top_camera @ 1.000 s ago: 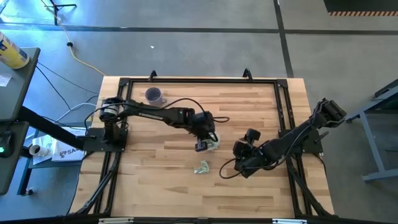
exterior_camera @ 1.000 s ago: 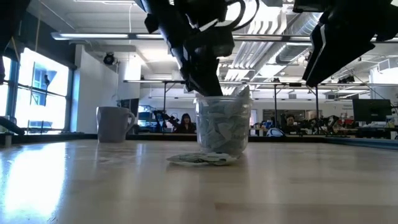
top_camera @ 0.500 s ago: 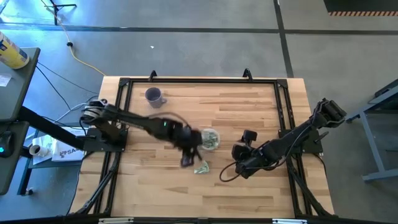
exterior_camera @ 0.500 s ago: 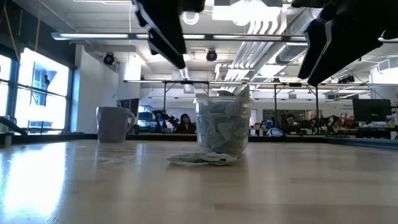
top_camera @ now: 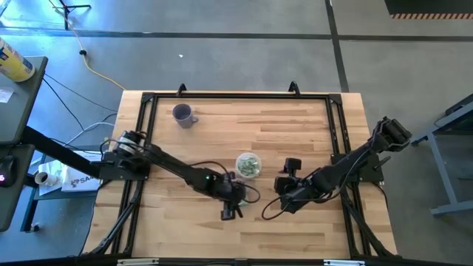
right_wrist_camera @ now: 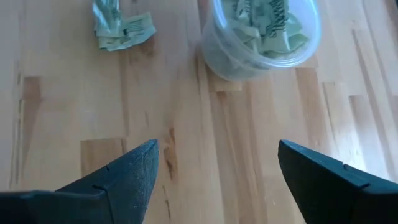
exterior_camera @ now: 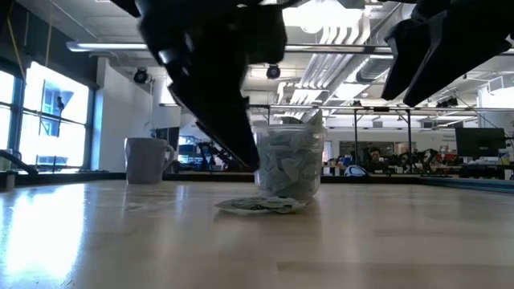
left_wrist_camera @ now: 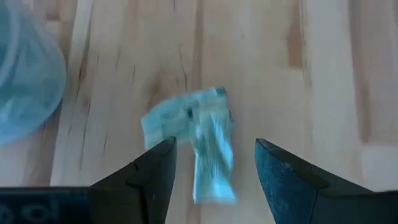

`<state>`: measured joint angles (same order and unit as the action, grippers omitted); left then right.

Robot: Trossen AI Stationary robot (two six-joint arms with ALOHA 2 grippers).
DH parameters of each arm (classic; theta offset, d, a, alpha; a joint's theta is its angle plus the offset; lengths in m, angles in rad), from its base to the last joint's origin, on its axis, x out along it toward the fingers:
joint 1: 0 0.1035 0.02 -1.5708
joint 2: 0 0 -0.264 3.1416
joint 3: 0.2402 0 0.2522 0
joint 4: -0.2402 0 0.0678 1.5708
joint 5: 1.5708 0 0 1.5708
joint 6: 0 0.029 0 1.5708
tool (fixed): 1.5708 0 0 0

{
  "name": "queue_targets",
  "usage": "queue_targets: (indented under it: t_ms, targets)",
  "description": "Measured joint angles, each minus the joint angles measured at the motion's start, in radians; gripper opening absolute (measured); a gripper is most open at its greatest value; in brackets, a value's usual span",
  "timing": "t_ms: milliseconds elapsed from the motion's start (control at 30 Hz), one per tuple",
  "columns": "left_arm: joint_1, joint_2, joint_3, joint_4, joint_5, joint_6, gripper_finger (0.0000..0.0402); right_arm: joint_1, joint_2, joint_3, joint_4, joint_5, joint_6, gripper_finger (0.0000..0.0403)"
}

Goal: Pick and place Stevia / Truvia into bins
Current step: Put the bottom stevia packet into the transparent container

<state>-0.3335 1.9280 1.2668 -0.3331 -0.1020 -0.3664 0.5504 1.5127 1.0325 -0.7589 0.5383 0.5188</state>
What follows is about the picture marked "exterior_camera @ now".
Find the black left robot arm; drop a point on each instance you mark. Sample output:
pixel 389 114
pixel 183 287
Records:
pixel 126 5

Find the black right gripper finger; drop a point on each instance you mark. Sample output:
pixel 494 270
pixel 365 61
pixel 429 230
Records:
pixel 462 52
pixel 409 52

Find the short grey post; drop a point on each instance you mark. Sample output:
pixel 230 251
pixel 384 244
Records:
pixel 10 180

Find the dark screen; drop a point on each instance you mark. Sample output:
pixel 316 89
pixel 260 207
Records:
pixel 168 138

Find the clear plastic deli cup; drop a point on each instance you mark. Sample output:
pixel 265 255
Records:
pixel 289 160

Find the person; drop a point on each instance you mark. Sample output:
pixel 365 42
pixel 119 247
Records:
pixel 375 154

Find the ribbed white ceiling duct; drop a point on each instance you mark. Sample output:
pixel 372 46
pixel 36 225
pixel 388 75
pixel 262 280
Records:
pixel 341 32

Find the black computer monitor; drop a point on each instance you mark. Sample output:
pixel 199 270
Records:
pixel 480 142

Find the grey ceramic mug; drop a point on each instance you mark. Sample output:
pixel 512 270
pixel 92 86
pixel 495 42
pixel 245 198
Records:
pixel 144 160

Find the long ceiling light tube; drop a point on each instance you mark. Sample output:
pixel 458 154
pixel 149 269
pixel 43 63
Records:
pixel 104 46

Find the blue white helmet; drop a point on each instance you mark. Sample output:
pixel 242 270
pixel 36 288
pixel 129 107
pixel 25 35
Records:
pixel 355 170

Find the black curved bar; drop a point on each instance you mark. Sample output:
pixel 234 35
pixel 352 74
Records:
pixel 16 160

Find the green white stevia packet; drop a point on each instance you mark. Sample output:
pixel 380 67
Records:
pixel 303 176
pixel 273 180
pixel 261 204

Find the black background robot arm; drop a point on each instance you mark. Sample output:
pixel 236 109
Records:
pixel 213 154

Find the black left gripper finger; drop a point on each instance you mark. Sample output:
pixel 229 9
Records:
pixel 213 135
pixel 221 108

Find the large glass window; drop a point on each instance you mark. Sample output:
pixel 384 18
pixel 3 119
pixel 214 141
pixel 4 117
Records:
pixel 52 120

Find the black round ceiling camera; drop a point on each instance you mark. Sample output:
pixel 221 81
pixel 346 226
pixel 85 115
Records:
pixel 140 75
pixel 273 71

